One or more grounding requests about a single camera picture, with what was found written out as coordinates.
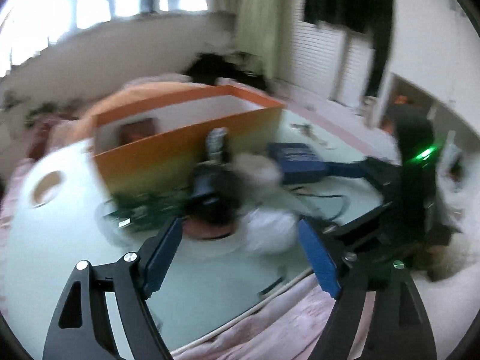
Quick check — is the green toy race car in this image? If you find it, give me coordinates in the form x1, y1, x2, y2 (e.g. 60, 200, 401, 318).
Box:
100, 190, 184, 232

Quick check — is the blue tin case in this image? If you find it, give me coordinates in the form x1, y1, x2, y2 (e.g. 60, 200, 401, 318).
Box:
268, 142, 327, 185

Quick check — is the clear bubble wrap piece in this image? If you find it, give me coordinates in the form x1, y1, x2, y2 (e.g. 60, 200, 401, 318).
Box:
238, 206, 299, 255

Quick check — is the white fluffy scrunchie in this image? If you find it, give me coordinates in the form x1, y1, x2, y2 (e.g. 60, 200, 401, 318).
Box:
231, 153, 283, 197

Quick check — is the black lace-trimmed cloth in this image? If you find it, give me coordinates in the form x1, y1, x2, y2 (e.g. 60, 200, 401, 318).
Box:
183, 127, 245, 229

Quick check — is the mint green lap desk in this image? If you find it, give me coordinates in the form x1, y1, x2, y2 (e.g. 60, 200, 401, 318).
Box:
3, 108, 399, 357

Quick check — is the orange gradient cardboard box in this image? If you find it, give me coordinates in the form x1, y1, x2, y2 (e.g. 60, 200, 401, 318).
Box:
94, 85, 285, 196

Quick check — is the orange round cushion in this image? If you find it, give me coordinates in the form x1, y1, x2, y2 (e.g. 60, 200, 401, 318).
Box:
79, 79, 211, 129

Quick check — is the dark red pillow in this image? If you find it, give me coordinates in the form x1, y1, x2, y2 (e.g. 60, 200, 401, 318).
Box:
27, 115, 74, 162

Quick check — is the black hanging garment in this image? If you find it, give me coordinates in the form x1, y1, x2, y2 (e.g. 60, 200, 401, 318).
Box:
303, 0, 394, 96

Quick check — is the black clothes pile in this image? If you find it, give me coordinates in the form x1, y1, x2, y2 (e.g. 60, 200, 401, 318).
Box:
183, 51, 269, 92

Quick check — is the light green curtain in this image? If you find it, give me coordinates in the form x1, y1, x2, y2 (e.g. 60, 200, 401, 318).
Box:
236, 0, 292, 80

